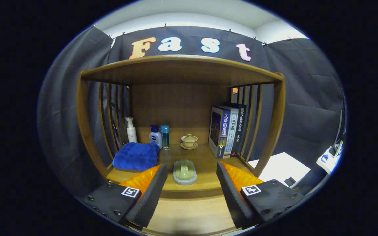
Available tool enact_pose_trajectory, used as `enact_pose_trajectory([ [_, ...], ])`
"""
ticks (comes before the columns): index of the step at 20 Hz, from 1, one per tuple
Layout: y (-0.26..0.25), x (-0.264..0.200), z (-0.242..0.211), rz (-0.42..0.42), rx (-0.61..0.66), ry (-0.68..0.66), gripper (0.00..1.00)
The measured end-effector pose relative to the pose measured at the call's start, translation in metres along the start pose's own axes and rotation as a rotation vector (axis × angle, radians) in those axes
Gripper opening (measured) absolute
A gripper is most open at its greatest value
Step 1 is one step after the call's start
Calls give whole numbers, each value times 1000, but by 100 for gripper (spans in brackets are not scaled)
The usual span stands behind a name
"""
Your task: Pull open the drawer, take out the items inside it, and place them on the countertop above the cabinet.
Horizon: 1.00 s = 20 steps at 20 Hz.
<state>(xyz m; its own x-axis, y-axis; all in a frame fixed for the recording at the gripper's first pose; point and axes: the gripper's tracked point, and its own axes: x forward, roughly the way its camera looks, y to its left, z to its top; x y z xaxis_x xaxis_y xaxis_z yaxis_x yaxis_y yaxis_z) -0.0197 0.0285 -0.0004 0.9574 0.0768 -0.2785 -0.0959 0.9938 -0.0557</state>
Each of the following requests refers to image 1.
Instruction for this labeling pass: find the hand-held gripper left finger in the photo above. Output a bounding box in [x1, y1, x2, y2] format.
[81, 163, 168, 228]

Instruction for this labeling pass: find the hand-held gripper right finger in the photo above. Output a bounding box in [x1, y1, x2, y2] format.
[216, 161, 304, 230]

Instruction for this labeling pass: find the green handled scrub brush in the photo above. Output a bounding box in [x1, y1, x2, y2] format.
[173, 159, 197, 185]

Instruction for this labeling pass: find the wooden drawer with black knob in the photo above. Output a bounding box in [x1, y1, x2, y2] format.
[143, 197, 239, 235]

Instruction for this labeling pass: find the wooden countertop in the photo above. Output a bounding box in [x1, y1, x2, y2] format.
[105, 144, 258, 199]

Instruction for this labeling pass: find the wooden cabinet with slatted sides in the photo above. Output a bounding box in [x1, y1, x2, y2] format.
[76, 55, 286, 236]

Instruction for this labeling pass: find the blue folded towel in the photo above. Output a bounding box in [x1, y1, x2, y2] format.
[112, 142, 160, 172]

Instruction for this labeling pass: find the white lotion bottle blue cap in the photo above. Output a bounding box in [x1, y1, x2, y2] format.
[149, 125, 163, 149]

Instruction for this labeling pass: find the teal slim bottle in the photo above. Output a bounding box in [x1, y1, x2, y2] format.
[161, 125, 170, 150]

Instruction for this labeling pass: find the book with blue spine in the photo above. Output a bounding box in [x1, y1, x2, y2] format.
[208, 107, 231, 159]

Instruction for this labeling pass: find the white pump bottle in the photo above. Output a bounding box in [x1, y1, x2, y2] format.
[125, 117, 138, 144]

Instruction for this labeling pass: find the beige lidded teacup with saucer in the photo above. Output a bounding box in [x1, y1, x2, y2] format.
[180, 133, 199, 150]

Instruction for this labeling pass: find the book with black spine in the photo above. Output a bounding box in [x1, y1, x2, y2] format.
[232, 104, 247, 154]

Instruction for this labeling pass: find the white side desk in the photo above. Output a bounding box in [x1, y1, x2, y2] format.
[316, 144, 342, 174]

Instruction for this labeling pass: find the black backdrop cloth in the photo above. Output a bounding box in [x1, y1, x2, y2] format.
[37, 26, 345, 197]

